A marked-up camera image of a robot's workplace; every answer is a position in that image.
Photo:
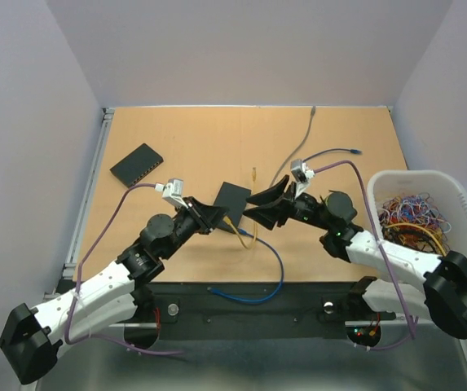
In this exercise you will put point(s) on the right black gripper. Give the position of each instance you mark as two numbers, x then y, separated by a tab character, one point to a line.
268	214

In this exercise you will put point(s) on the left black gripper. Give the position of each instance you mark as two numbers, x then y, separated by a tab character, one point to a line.
205	217

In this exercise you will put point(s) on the black network switch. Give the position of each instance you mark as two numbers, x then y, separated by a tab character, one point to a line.
136	165
232	197

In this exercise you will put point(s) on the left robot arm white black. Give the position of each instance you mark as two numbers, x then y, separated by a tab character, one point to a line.
33	339

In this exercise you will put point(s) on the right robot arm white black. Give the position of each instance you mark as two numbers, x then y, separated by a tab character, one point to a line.
424	285

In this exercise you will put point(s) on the white plastic bin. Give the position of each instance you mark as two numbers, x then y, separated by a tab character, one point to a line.
424	209

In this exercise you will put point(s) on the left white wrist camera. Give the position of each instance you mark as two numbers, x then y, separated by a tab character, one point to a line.
173	193

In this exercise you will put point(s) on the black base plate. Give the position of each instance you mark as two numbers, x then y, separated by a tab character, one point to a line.
190	311

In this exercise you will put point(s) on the aluminium frame rail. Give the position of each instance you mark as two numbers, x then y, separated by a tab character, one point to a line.
68	270

